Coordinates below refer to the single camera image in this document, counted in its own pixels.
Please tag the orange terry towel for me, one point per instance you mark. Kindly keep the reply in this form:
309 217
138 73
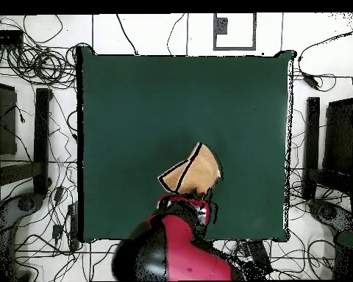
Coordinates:
200 173

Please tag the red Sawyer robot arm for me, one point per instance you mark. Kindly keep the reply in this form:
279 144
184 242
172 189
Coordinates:
182 249

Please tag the wide black power strip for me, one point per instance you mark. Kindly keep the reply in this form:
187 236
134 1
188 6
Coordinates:
261 255

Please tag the dark green table cloth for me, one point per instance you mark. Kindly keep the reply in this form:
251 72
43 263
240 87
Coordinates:
164 102

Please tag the narrow black power strip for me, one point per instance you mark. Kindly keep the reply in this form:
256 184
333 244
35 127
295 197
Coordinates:
74 229

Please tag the small black plug adapter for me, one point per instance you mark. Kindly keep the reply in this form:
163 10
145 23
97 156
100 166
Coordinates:
57 231

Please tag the black rectangular box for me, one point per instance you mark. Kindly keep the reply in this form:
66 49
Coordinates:
6 37

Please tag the grey square frame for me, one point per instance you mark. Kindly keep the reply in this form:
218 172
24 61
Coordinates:
220 26

